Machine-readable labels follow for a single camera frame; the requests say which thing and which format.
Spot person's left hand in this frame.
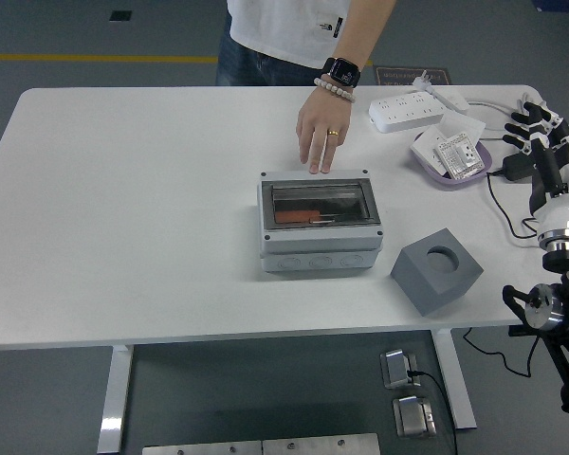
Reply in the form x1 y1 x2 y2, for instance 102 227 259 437
296 87 355 175

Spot smoky transparent box lid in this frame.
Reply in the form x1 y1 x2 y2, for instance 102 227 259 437
261 178 379 232

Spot orange cylindrical battery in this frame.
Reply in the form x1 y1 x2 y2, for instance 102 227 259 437
273 209 321 224

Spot grey plastic junction box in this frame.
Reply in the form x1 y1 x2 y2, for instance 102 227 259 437
257 170 385 272

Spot metal floor socket box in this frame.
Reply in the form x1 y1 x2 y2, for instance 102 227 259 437
392 395 437 438
378 349 421 391

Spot black wrist watch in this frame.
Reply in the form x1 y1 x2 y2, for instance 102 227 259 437
321 56 363 89

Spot black power adapter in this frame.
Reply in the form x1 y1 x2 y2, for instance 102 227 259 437
502 153 537 182

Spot white power strip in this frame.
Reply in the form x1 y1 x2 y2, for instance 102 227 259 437
368 91 451 134

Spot dark floor sign mat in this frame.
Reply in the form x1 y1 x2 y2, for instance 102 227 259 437
374 65 451 87

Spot person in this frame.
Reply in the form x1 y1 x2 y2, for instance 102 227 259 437
216 0 399 87

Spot purple plastic tray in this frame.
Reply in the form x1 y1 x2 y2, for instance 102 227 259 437
411 131 493 190

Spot white socket panel with label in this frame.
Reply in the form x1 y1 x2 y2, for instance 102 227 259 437
432 134 487 181

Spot plain white square panel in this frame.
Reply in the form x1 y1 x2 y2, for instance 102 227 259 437
438 113 487 143

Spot grey block with round hole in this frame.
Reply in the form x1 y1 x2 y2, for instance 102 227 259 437
390 227 485 318

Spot white table leg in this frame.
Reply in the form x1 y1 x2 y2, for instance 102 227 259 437
430 327 478 431
97 344 135 454

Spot grey metal floor plate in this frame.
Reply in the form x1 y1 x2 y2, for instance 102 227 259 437
141 440 263 455
261 432 381 455

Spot white bead bracelet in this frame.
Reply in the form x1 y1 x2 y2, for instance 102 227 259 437
312 76 358 104

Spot thin black adapter cord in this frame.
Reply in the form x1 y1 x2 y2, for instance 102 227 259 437
486 171 541 240

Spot white wall socket panel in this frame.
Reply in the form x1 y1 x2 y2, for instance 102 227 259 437
411 127 451 175

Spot white power cable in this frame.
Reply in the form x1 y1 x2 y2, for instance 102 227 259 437
467 92 549 143

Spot black under-table cable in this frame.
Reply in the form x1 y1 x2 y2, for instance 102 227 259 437
463 327 544 379

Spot black floor socket cable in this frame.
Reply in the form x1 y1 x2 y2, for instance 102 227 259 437
407 369 459 455

